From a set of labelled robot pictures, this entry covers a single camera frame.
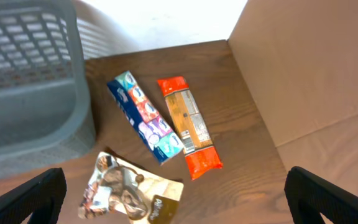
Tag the orange snack bar pack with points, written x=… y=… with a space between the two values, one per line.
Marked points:
x=200 y=152

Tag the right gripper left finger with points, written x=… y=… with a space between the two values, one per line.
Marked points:
x=40 y=199

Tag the blue multicolour snack pack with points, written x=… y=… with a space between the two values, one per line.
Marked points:
x=154 y=131

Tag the grey plastic basket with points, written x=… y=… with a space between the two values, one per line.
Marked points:
x=45 y=104

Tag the beige brown snack bag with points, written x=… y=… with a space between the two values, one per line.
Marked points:
x=117 y=185

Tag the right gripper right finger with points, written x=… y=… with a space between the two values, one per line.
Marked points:
x=310 y=197

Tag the cardboard side panel right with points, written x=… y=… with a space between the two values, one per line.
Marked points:
x=299 y=59

